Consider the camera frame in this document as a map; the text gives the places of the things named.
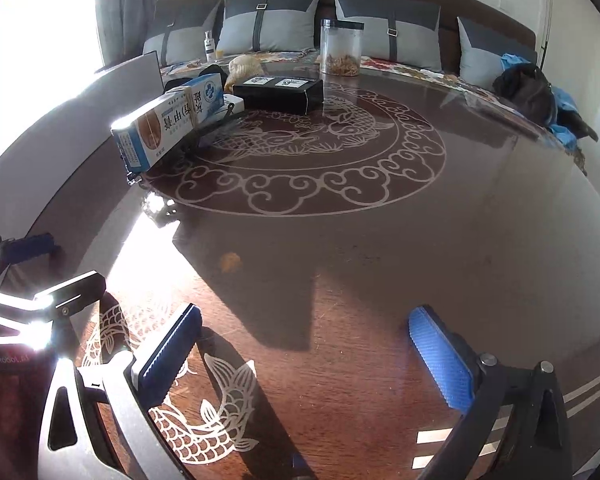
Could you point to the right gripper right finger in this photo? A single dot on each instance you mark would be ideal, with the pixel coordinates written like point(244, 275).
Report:
point(450, 361)

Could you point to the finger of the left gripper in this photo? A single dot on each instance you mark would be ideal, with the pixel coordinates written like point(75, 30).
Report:
point(18, 250)

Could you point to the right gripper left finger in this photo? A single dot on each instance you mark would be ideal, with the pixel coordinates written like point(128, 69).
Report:
point(160, 357)

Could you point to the blue white medicine box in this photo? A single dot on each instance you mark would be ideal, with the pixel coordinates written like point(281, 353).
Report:
point(145, 135)

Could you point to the cream knitted sock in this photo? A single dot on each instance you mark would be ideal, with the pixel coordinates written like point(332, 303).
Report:
point(242, 68)

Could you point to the black box white labels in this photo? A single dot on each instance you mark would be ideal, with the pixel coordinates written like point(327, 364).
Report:
point(289, 95)

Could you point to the large grey storage box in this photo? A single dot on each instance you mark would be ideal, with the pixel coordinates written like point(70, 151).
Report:
point(44, 157)

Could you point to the floral sofa cover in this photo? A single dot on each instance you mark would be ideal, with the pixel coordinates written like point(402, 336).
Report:
point(311, 58)

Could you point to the grey cushion far left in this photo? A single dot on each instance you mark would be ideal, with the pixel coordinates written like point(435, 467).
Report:
point(177, 31)

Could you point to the grey cushion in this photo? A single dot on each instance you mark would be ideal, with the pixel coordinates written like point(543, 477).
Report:
point(402, 31)
point(267, 25)
point(485, 54)
point(177, 31)

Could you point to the grey curtain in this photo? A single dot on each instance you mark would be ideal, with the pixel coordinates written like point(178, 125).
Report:
point(122, 28)

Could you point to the white spray bottle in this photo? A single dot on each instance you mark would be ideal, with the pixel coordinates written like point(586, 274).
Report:
point(209, 46)

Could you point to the black and blue clothing pile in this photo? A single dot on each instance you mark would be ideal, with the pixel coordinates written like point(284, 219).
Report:
point(529, 92)

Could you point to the grey cushion far right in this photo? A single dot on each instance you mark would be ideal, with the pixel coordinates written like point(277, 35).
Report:
point(485, 54)

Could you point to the clear jar black lid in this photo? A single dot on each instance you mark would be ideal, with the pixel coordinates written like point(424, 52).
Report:
point(341, 47)

